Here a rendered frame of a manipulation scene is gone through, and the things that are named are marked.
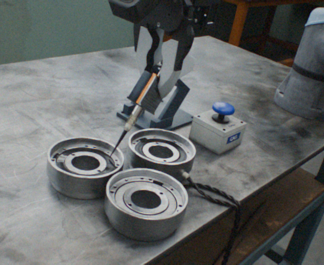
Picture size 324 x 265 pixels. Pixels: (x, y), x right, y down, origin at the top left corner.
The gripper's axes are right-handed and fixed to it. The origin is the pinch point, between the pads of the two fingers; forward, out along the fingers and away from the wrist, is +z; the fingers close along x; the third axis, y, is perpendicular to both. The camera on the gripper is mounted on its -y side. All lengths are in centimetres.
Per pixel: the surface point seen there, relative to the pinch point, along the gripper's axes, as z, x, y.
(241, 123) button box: 8.7, -5.7, 19.4
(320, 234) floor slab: 94, -6, 126
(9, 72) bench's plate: 13.1, 39.8, 1.0
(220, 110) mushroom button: 6.1, -3.2, 15.3
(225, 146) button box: 11.8, -6.1, 14.9
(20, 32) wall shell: 47, 157, 76
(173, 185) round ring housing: 9.9, -9.9, -4.0
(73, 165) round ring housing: 11.5, 3.0, -10.8
